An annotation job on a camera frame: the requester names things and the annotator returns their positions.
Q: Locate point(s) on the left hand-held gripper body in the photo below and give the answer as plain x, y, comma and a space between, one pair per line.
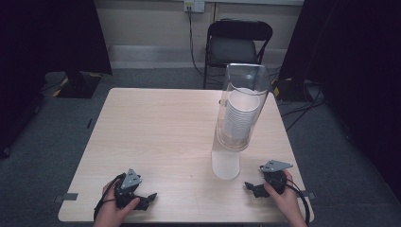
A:
130, 181

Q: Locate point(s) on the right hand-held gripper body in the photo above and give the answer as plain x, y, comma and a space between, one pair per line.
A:
275, 176

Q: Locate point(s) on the person's right hand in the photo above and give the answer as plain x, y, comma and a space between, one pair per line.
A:
288, 206

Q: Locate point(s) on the person's left hand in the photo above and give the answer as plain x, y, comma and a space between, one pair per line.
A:
111, 215

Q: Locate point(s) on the single white paper cup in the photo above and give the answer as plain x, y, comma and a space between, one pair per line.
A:
225, 165

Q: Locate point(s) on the stack of white paper cups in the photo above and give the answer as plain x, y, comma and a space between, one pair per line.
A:
241, 115

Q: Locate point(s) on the small black floor item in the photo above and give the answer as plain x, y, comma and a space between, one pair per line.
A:
90, 123

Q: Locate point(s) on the black stand base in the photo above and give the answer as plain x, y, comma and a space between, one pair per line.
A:
290, 90
78, 86

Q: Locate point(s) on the clear plastic cup dispenser tube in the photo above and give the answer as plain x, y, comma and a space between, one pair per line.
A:
244, 78

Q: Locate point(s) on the black folding chair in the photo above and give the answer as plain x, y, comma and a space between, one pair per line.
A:
235, 47

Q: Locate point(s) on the dark curtain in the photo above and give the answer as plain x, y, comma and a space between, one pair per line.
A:
41, 41
356, 63

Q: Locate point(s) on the white wall socket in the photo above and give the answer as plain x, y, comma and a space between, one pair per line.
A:
194, 5

